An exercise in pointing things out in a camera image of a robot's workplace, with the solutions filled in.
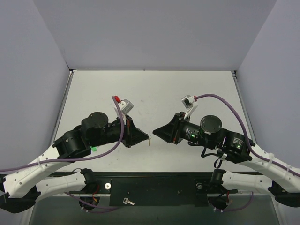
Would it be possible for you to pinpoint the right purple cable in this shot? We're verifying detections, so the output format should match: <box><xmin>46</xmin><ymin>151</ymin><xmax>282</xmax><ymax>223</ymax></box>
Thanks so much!
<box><xmin>194</xmin><ymin>93</ymin><xmax>300</xmax><ymax>178</ymax></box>

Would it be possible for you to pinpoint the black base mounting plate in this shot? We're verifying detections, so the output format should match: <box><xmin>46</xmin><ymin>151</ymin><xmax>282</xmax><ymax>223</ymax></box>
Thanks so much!
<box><xmin>46</xmin><ymin>171</ymin><xmax>258</xmax><ymax>208</ymax></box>

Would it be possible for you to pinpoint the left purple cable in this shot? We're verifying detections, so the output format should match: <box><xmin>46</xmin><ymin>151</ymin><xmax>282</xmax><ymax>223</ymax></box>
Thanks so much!
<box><xmin>0</xmin><ymin>95</ymin><xmax>126</xmax><ymax>174</ymax></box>

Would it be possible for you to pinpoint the silver key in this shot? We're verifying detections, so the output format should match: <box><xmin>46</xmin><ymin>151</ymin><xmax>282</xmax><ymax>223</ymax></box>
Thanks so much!
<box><xmin>123</xmin><ymin>197</ymin><xmax>135</xmax><ymax>205</ymax></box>

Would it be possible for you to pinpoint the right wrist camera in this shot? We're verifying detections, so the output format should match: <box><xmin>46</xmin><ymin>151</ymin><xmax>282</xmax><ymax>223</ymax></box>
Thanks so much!
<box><xmin>181</xmin><ymin>95</ymin><xmax>198</xmax><ymax>120</ymax></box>

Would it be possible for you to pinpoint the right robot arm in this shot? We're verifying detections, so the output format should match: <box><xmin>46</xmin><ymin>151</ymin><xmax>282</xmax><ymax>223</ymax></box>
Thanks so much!
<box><xmin>152</xmin><ymin>112</ymin><xmax>300</xmax><ymax>208</ymax></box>

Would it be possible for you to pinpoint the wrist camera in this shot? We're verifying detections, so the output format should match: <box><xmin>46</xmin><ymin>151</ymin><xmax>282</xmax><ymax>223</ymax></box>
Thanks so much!
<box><xmin>118</xmin><ymin>99</ymin><xmax>134</xmax><ymax>115</ymax></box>
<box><xmin>181</xmin><ymin>95</ymin><xmax>198</xmax><ymax>120</ymax></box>

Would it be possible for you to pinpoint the purple cable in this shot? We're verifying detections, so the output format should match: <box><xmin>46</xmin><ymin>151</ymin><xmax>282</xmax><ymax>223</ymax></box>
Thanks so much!
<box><xmin>0</xmin><ymin>95</ymin><xmax>126</xmax><ymax>174</ymax></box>
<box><xmin>194</xmin><ymin>93</ymin><xmax>300</xmax><ymax>178</ymax></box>

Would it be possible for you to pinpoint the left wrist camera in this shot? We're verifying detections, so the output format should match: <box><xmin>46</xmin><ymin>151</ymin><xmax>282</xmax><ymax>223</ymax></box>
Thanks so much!
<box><xmin>118</xmin><ymin>99</ymin><xmax>134</xmax><ymax>115</ymax></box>

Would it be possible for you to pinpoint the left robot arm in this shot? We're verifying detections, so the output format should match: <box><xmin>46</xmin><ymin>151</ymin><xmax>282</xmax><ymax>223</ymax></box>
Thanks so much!
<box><xmin>0</xmin><ymin>112</ymin><xmax>149</xmax><ymax>213</ymax></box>

